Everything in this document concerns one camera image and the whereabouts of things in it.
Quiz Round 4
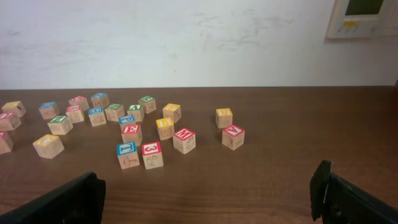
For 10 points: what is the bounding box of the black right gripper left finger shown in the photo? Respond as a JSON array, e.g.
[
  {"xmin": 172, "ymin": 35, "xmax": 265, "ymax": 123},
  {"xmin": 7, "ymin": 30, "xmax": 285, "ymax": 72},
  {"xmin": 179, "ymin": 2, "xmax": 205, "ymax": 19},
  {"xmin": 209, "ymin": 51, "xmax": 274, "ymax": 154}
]
[{"xmin": 1, "ymin": 172, "xmax": 106, "ymax": 223}]

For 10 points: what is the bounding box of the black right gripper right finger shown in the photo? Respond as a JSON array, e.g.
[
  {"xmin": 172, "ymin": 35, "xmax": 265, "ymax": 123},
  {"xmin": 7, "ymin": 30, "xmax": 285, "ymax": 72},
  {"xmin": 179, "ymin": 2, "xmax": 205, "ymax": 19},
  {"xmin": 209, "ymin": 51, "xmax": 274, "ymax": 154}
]
[{"xmin": 310, "ymin": 160, "xmax": 397, "ymax": 224}]

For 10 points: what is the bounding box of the yellow C block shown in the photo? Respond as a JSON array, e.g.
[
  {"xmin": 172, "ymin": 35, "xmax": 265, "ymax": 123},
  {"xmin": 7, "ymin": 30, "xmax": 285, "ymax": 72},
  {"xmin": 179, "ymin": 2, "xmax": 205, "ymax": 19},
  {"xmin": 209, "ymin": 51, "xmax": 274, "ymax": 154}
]
[{"xmin": 33, "ymin": 134, "xmax": 65, "ymax": 159}]

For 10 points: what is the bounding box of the blue T block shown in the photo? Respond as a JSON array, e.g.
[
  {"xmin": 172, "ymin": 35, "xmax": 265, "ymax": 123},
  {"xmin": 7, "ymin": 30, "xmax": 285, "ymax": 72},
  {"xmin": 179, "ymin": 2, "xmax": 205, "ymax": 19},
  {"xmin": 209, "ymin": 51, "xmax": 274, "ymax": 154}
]
[{"xmin": 116, "ymin": 141, "xmax": 140, "ymax": 169}]

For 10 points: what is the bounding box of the green Z block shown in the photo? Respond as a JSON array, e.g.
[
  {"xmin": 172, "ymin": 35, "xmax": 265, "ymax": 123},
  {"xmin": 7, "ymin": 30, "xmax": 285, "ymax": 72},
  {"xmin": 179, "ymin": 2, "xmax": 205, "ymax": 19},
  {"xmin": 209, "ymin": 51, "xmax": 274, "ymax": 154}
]
[{"xmin": 47, "ymin": 115, "xmax": 73, "ymax": 135}]

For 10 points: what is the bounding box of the red E block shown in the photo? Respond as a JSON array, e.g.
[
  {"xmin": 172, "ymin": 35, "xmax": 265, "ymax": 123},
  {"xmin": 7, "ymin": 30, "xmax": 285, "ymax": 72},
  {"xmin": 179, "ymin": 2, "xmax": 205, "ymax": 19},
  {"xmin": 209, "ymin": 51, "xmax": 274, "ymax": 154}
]
[{"xmin": 121, "ymin": 124, "xmax": 142, "ymax": 146}]

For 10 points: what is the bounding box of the red 3 block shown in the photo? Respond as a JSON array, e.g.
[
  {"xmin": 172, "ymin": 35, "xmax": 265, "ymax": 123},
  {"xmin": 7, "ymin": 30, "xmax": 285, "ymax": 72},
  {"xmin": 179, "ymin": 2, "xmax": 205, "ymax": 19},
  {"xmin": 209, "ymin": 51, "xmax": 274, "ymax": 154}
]
[{"xmin": 142, "ymin": 141, "xmax": 164, "ymax": 169}]

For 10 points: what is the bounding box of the blue H block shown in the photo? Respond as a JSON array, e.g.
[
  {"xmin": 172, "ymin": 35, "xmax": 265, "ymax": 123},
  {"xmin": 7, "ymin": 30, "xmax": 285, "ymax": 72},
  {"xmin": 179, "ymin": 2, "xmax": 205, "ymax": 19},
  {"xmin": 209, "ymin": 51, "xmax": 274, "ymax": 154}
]
[{"xmin": 88, "ymin": 107, "xmax": 106, "ymax": 127}]

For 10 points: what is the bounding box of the red Y block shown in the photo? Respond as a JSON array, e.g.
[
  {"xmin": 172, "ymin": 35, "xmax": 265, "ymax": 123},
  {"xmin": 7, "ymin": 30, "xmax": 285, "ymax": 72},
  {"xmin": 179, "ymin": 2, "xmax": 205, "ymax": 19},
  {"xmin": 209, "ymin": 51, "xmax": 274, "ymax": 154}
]
[{"xmin": 66, "ymin": 105, "xmax": 85, "ymax": 123}]

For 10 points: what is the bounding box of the blue P block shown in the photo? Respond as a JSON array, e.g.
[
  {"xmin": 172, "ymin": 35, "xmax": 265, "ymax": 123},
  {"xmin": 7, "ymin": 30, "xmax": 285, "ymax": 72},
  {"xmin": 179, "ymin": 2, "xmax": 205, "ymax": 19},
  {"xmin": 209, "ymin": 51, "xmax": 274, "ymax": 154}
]
[{"xmin": 119, "ymin": 114, "xmax": 136, "ymax": 130}]

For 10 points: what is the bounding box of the green N block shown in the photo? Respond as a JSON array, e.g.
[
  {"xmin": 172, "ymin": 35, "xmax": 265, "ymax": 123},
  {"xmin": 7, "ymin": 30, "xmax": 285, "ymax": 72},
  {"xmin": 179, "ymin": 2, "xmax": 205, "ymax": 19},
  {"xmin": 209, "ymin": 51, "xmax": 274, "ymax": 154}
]
[{"xmin": 104, "ymin": 103, "xmax": 125, "ymax": 122}]

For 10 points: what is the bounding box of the red K block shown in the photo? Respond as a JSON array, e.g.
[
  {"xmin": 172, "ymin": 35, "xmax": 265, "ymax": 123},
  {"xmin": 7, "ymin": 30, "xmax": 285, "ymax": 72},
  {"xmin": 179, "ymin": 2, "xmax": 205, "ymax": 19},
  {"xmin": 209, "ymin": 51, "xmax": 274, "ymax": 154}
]
[{"xmin": 0, "ymin": 131, "xmax": 14, "ymax": 154}]

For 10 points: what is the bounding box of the blue D block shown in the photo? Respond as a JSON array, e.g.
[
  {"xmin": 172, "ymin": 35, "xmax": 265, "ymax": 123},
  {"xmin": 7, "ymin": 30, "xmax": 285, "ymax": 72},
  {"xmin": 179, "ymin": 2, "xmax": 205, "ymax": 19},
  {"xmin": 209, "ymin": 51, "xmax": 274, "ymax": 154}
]
[{"xmin": 39, "ymin": 101, "xmax": 60, "ymax": 119}]

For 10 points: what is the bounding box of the red O block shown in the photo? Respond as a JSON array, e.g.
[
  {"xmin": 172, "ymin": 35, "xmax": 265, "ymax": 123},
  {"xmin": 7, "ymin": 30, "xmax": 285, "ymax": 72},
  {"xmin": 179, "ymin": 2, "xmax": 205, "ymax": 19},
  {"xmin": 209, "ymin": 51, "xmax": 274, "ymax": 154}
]
[{"xmin": 68, "ymin": 96, "xmax": 90, "ymax": 111}]

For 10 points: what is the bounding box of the blue X block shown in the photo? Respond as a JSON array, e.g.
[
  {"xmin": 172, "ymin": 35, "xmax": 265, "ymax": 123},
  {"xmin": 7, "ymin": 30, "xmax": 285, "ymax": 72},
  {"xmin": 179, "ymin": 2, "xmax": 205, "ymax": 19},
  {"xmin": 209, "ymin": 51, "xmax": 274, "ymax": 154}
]
[{"xmin": 91, "ymin": 93, "xmax": 109, "ymax": 108}]

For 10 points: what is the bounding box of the green V block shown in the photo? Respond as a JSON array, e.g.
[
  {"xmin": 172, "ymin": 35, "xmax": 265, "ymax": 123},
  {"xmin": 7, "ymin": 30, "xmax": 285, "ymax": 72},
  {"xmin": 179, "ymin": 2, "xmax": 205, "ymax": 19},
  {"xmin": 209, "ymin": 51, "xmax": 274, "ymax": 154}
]
[{"xmin": 127, "ymin": 104, "xmax": 144, "ymax": 122}]

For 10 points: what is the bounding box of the red U block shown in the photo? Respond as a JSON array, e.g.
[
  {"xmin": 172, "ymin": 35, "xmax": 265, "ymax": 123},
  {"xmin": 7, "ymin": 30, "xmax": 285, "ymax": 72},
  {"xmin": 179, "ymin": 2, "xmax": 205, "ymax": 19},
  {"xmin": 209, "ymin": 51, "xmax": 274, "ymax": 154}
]
[{"xmin": 0, "ymin": 112, "xmax": 21, "ymax": 131}]

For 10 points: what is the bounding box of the yellow block middle right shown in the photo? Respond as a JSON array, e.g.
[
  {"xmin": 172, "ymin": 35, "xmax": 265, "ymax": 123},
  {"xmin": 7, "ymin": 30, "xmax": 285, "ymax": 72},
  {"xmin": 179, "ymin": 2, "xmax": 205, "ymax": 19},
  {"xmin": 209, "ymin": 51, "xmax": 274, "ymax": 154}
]
[{"xmin": 156, "ymin": 117, "xmax": 175, "ymax": 141}]

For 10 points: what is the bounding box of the yellow block upper left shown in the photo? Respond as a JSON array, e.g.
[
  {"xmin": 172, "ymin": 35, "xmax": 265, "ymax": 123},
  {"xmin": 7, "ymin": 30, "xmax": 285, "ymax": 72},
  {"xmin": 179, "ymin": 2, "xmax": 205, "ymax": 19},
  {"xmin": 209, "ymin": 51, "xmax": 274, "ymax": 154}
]
[{"xmin": 1, "ymin": 101, "xmax": 26, "ymax": 117}]

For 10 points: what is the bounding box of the green R block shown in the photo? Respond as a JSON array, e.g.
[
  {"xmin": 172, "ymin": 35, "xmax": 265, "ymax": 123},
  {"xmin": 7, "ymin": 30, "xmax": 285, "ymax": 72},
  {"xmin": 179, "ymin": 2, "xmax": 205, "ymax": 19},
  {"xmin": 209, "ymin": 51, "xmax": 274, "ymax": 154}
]
[{"xmin": 138, "ymin": 95, "xmax": 156, "ymax": 114}]

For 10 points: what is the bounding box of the red M block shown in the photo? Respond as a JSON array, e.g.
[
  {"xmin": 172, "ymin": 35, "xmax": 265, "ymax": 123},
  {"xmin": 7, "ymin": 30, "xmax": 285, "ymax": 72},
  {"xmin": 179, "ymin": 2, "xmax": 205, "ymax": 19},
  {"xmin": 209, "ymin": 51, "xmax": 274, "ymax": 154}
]
[{"xmin": 173, "ymin": 128, "xmax": 196, "ymax": 154}]

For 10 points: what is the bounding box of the red A block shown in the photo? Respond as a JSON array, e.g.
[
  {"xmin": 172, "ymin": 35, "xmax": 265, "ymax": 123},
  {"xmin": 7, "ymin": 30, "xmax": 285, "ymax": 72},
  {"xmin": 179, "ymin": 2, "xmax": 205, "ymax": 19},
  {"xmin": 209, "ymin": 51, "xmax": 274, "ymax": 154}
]
[{"xmin": 221, "ymin": 124, "xmax": 245, "ymax": 150}]

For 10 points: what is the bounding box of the yellow block upper right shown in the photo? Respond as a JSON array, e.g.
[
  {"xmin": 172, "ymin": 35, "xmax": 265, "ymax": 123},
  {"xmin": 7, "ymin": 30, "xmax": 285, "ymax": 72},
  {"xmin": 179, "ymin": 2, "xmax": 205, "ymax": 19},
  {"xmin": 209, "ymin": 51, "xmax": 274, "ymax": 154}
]
[{"xmin": 162, "ymin": 103, "xmax": 182, "ymax": 123}]

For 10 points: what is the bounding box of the yellow block far right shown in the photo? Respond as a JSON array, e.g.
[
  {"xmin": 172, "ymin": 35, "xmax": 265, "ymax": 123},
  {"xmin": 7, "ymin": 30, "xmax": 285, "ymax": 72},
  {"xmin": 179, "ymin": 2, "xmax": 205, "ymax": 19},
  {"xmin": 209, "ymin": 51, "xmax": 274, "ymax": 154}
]
[{"xmin": 216, "ymin": 108, "xmax": 233, "ymax": 128}]

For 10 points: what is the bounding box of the white wall control panel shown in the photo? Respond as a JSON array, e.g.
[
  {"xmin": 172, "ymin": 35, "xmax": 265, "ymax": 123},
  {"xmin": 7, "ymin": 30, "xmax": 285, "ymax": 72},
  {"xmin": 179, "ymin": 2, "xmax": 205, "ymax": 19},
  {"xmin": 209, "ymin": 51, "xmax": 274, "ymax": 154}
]
[{"xmin": 326, "ymin": 0, "xmax": 397, "ymax": 39}]

